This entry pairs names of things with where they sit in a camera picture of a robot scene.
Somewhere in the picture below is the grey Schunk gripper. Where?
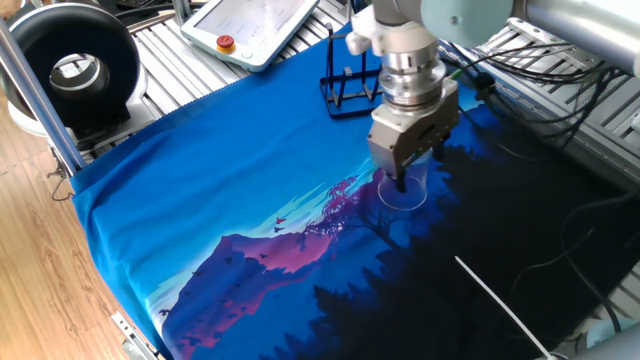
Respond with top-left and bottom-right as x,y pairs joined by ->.
367,77 -> 460,194

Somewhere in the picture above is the metal corner bracket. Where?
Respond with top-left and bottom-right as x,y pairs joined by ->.
111,311 -> 162,360

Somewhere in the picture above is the white teach pendant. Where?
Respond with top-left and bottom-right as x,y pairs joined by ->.
180,0 -> 321,73

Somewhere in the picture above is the black round duct fan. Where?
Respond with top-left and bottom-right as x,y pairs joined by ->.
0,2 -> 149,151

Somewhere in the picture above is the white cable tie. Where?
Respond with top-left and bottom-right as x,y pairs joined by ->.
453,255 -> 557,360

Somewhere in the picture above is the black wire cup rack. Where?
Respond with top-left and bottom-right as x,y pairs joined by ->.
318,22 -> 386,120

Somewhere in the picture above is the clear plastic cup with handle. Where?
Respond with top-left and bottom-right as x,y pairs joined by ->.
375,149 -> 433,212

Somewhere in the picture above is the blue landscape print cloth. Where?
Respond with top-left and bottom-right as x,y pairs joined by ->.
69,9 -> 640,360

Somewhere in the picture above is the aluminium table edge rail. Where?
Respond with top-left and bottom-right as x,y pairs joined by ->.
439,17 -> 640,194

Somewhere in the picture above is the aluminium frame post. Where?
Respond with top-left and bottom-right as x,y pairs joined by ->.
0,19 -> 87,175

